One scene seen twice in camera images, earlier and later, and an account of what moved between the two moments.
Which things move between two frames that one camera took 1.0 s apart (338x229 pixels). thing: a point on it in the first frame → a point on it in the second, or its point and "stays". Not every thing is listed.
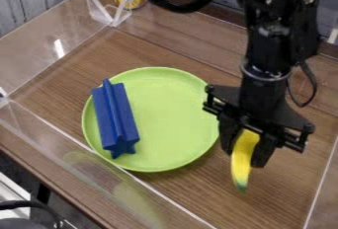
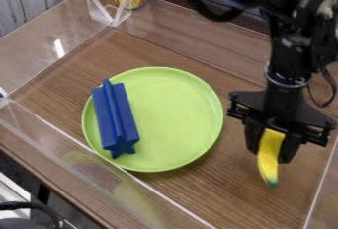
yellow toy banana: x=240 y=158 → x=268 y=153
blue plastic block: x=116 y=123 stays
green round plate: x=176 y=129 stays
